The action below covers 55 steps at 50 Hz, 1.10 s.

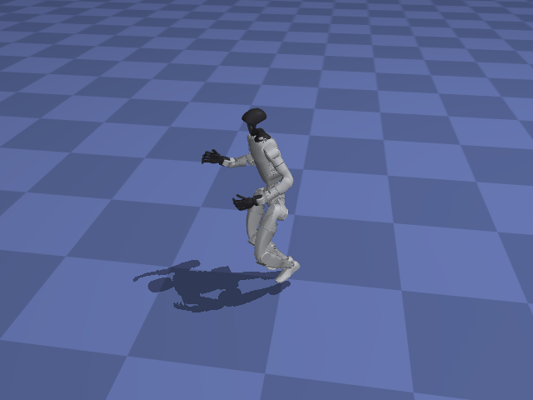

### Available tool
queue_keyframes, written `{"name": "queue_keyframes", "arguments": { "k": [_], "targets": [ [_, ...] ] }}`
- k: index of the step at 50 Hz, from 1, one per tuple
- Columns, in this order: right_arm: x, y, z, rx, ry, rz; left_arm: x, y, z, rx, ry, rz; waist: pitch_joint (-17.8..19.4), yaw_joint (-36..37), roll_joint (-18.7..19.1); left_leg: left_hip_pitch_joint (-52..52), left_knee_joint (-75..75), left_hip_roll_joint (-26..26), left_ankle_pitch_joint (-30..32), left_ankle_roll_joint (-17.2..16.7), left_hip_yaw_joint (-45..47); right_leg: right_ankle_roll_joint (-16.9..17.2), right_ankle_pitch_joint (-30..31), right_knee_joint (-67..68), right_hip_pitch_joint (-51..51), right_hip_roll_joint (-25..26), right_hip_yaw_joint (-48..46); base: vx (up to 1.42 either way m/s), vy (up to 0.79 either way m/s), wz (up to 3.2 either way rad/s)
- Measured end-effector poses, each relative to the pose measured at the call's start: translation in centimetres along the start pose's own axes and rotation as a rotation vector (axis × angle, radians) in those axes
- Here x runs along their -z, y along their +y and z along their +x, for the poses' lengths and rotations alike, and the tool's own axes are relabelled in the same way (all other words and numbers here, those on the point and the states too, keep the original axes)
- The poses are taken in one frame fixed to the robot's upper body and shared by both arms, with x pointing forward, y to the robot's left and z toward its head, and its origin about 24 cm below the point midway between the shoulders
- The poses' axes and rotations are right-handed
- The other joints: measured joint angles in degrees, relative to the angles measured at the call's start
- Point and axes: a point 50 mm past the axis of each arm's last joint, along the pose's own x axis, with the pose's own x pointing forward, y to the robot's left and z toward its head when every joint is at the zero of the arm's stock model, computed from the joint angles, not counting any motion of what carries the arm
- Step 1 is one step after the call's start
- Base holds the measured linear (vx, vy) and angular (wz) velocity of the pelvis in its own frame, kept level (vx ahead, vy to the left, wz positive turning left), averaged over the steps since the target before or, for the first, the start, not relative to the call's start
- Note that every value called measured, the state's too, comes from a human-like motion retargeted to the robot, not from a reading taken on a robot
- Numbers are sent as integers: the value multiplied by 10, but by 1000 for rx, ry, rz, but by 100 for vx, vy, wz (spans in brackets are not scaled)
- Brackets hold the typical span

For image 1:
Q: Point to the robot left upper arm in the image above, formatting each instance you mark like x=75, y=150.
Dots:
x=273, y=155

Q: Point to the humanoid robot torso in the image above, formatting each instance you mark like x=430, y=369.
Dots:
x=267, y=172

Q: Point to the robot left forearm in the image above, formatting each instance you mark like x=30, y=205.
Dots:
x=279, y=189

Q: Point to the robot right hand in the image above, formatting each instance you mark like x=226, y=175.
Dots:
x=214, y=157

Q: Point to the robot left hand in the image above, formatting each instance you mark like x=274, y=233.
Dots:
x=246, y=202

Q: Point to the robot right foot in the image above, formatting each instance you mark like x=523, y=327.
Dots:
x=289, y=259

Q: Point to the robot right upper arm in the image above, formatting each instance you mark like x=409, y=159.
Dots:
x=249, y=156

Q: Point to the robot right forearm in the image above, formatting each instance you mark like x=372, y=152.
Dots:
x=236, y=162

